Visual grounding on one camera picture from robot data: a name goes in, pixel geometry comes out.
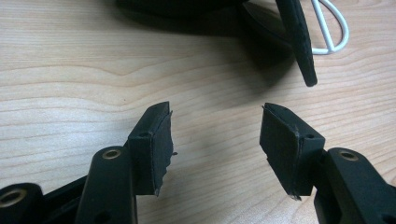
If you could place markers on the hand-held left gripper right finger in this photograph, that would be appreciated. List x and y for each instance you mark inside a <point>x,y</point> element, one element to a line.
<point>285,146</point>

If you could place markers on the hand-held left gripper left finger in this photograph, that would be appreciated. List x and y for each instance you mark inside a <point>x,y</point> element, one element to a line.
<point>151,149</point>

